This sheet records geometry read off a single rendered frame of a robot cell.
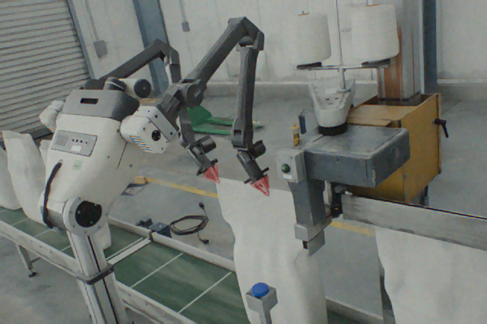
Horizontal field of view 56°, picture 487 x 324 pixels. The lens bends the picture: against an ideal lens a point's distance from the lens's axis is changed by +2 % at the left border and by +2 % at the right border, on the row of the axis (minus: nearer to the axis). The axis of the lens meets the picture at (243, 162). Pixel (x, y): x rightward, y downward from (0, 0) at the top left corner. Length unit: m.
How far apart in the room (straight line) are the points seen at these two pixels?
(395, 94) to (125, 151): 0.96
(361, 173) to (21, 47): 8.04
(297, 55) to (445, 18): 5.11
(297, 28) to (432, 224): 0.76
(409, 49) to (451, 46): 4.96
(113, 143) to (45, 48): 7.62
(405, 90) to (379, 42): 0.29
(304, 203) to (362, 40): 0.53
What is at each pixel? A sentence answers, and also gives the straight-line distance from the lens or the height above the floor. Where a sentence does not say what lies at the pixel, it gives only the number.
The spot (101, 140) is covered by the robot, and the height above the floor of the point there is 1.43.
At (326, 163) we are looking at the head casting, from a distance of 1.35.
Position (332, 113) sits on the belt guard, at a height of 1.41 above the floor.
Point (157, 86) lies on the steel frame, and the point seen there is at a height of 0.24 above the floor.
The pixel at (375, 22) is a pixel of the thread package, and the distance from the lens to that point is 1.49.
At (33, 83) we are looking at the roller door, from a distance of 8.99.
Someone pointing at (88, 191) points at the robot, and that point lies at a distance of 1.58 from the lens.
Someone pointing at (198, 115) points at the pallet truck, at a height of 0.19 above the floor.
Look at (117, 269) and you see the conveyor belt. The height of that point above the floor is 0.38.
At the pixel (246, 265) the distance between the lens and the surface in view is 1.97.
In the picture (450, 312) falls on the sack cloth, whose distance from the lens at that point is 1.54.
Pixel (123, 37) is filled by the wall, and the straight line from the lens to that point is 9.95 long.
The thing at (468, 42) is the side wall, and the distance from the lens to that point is 6.60.
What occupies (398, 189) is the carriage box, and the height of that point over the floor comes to 1.10.
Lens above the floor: 1.79
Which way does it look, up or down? 20 degrees down
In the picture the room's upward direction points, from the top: 10 degrees counter-clockwise
